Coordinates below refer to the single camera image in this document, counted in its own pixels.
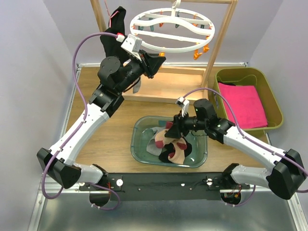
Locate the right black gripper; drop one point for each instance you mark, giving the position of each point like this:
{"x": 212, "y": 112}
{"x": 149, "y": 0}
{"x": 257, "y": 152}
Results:
{"x": 178, "y": 126}

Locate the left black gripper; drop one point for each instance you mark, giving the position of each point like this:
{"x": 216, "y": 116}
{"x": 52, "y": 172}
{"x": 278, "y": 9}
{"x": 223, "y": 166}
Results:
{"x": 154, "y": 61}

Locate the beige purple striped sock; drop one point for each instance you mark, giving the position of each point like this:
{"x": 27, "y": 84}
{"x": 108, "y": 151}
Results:
{"x": 160, "y": 139}

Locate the grey sock black stripes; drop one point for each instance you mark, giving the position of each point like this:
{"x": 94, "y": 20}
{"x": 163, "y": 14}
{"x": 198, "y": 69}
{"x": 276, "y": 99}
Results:
{"x": 151, "y": 147}

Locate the white round clip hanger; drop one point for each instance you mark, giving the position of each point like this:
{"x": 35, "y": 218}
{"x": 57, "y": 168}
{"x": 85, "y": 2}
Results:
{"x": 172, "y": 29}

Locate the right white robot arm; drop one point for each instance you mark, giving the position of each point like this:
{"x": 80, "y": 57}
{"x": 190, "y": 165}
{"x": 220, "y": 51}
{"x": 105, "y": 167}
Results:
{"x": 282, "y": 172}

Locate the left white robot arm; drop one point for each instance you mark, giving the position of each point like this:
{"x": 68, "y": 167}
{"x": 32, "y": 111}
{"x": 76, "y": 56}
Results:
{"x": 59, "y": 161}

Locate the clear plastic tub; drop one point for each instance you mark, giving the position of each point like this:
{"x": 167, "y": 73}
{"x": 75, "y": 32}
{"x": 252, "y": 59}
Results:
{"x": 144, "y": 131}

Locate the pink folded cloth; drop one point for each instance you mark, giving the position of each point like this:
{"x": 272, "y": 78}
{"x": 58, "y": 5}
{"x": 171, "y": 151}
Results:
{"x": 246, "y": 105}

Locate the olive green bin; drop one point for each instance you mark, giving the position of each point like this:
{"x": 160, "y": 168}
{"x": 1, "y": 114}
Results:
{"x": 247, "y": 76}

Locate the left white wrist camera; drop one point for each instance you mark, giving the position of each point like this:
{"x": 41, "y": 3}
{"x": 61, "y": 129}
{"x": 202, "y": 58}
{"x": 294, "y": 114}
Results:
{"x": 132, "y": 45}

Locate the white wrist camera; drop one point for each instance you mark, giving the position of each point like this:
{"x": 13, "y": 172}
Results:
{"x": 184, "y": 105}
{"x": 132, "y": 45}

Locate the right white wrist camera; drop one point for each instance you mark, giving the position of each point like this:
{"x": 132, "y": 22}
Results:
{"x": 184, "y": 105}

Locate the wooden rack frame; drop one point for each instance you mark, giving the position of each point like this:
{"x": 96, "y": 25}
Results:
{"x": 173, "y": 81}

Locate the aluminium rail frame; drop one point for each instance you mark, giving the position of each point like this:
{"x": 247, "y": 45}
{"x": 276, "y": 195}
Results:
{"x": 282, "y": 171}

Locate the black mounting base plate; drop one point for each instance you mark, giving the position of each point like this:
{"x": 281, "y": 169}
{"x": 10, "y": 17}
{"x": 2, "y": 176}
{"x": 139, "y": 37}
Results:
{"x": 169, "y": 186}

